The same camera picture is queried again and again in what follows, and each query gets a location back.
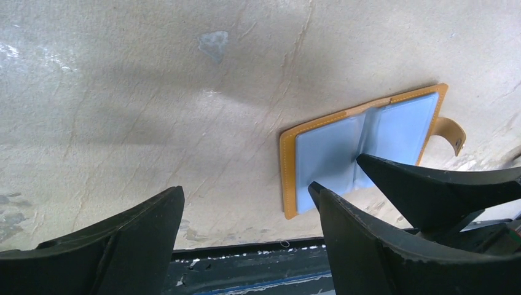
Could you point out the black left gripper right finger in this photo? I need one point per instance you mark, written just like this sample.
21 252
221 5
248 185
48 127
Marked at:
369 256

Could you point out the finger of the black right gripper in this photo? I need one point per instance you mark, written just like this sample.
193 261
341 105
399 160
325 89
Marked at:
431 199

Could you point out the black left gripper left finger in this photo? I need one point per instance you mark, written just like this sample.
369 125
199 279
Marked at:
128 253

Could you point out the yellow leather card holder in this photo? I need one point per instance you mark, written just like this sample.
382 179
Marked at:
325 149

